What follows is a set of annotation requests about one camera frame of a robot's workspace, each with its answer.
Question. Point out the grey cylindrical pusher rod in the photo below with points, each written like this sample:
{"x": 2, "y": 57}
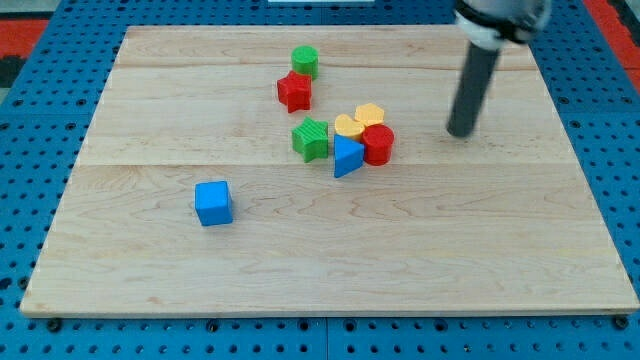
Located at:
{"x": 473, "y": 83}

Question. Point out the green star block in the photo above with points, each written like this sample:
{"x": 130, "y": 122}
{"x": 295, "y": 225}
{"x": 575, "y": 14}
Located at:
{"x": 310, "y": 139}

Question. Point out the red star block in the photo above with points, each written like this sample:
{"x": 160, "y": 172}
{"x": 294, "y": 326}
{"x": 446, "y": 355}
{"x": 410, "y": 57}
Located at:
{"x": 295, "y": 91}

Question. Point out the blue cube block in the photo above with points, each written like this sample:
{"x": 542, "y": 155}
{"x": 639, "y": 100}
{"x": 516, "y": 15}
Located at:
{"x": 213, "y": 203}

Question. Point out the yellow hexagon block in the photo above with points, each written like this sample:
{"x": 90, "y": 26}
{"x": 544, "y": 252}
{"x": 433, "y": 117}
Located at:
{"x": 369, "y": 114}

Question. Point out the red cylinder block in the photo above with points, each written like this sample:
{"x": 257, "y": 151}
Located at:
{"x": 378, "y": 142}

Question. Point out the yellow heart block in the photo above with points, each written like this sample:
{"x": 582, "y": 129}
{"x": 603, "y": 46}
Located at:
{"x": 346, "y": 126}

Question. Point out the blue triangle block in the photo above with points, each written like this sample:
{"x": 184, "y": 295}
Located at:
{"x": 348, "y": 155}

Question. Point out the green cylinder block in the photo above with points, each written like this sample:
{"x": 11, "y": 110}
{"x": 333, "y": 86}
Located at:
{"x": 305, "y": 61}

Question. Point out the wooden board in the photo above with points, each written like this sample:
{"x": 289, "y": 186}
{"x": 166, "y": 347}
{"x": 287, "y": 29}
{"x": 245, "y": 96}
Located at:
{"x": 502, "y": 223}

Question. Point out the blue perforated base mat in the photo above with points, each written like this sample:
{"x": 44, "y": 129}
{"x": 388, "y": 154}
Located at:
{"x": 49, "y": 107}

